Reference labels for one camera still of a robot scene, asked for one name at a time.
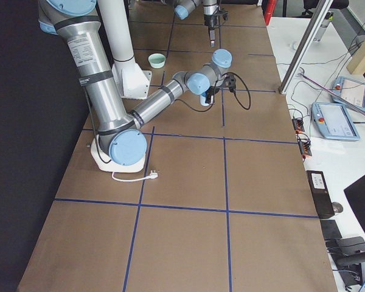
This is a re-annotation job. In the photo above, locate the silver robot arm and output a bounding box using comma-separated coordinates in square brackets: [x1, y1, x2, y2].
[173, 0, 220, 47]
[38, 1, 232, 173]

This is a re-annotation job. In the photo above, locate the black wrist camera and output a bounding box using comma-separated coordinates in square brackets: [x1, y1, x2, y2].
[224, 75, 236, 92]
[217, 9, 228, 21]

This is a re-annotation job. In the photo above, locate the white pillar with base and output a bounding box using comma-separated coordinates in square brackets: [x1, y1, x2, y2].
[97, 0, 151, 99]

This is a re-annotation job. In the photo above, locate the orange black connector strip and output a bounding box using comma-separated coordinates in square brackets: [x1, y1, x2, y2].
[291, 117, 312, 160]

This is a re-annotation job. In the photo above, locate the light blue plastic cup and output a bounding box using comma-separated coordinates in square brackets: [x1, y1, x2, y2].
[200, 93, 210, 106]

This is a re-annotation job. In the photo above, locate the near blue teach pendant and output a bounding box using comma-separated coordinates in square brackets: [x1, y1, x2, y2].
[311, 102, 360, 141]

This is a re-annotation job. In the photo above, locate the blue teach pendant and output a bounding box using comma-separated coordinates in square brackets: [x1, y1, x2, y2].
[311, 102, 360, 141]
[332, 76, 365, 111]

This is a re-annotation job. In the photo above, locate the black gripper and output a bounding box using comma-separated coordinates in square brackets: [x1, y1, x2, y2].
[204, 13, 218, 47]
[205, 86, 216, 105]

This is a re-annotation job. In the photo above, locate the aluminium frame post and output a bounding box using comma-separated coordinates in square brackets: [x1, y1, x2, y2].
[279, 0, 333, 94]

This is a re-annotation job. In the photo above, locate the far blue teach pendant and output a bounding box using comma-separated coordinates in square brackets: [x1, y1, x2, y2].
[332, 76, 365, 111]

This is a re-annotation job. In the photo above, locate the white toaster power cord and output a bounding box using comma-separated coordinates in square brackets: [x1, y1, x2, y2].
[111, 170, 159, 183]

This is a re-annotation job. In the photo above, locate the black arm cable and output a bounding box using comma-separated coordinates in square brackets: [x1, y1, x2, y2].
[179, 72, 251, 112]

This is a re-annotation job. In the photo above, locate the grabber reaching stick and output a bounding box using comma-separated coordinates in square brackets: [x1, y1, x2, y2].
[299, 72, 365, 121]

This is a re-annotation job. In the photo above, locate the green plastic bowl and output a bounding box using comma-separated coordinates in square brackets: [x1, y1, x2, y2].
[148, 53, 166, 69]

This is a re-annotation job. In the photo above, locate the black box with label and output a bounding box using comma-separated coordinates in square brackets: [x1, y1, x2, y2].
[306, 170, 335, 219]

